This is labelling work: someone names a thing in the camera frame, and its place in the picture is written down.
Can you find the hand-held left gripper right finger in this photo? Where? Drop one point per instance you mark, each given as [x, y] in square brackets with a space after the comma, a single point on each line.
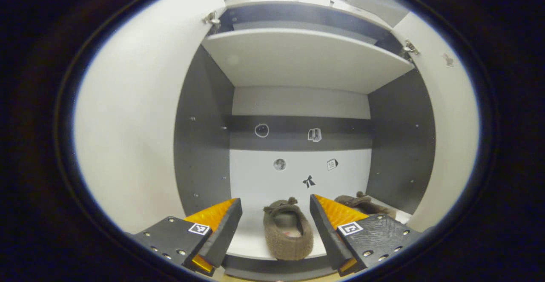
[325, 235]

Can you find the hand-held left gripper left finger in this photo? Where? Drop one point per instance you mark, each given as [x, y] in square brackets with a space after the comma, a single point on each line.
[223, 235]

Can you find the brown fuzzy shoe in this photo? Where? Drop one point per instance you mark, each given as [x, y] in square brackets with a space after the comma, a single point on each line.
[289, 248]
[366, 205]

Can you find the grey shoe cabinet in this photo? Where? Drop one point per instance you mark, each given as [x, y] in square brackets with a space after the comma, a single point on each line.
[200, 145]

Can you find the grey shoe cabinet door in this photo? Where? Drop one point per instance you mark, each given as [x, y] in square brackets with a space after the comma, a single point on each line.
[127, 124]
[451, 124]

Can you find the grey cabinet shelf board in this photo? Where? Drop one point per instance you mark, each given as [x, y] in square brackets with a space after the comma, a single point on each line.
[251, 235]
[306, 60]

